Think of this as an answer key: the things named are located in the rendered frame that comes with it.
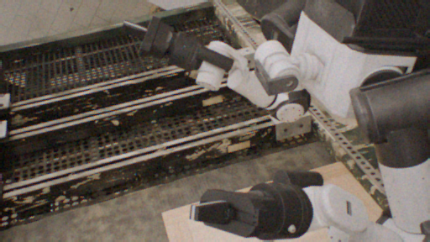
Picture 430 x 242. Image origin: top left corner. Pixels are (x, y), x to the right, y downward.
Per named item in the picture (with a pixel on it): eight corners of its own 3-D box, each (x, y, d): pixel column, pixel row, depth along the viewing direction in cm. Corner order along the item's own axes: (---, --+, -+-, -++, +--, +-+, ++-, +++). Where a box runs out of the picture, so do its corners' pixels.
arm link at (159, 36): (156, 6, 128) (199, 25, 131) (146, 28, 136) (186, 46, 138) (144, 41, 121) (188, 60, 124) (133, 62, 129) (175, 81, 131)
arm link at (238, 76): (206, 41, 134) (240, 63, 142) (194, 71, 133) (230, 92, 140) (220, 39, 129) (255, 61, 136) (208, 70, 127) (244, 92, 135)
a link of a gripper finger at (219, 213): (194, 201, 68) (227, 201, 72) (191, 224, 68) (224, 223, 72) (201, 202, 67) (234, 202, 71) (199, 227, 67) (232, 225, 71)
